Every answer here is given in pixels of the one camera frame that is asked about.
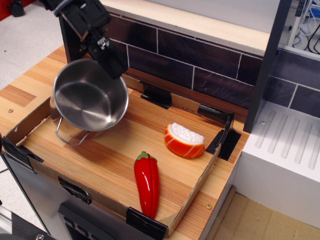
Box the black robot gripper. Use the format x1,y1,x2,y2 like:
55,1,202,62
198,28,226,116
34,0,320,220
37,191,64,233
40,0,128,79

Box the stainless steel pot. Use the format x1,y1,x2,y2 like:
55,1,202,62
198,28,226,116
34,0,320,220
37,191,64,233
49,59,129,146

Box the cardboard fence with black tape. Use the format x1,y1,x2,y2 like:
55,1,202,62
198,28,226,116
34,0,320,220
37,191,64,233
0,75,248,240

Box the light wooden shelf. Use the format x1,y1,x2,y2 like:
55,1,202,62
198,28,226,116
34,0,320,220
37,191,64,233
101,0,270,57

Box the orange white toy sushi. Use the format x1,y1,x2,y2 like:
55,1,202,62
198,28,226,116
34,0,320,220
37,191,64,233
164,122,205,158

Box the black object top left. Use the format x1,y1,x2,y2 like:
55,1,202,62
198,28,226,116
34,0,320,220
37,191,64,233
7,0,25,17

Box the red toy chili pepper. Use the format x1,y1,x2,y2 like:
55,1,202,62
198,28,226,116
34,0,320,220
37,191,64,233
133,151,160,219

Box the black toy oven front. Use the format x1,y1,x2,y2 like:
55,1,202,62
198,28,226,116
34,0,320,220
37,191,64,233
57,202,118,240

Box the white dish drainer sink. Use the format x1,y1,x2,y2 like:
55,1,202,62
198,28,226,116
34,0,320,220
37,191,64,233
234,101,320,206

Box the dark grey vertical post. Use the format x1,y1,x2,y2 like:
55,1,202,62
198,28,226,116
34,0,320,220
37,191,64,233
243,0,292,133

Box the white cables in background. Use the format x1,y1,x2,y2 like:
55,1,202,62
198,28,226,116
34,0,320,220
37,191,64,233
287,0,320,55

